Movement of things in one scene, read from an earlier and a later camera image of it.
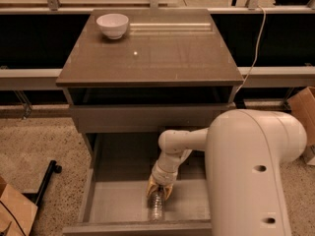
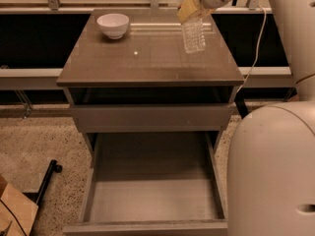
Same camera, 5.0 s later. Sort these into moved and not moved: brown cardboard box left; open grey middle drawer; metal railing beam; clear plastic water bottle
Moved: clear plastic water bottle
Not moved: brown cardboard box left; metal railing beam; open grey middle drawer
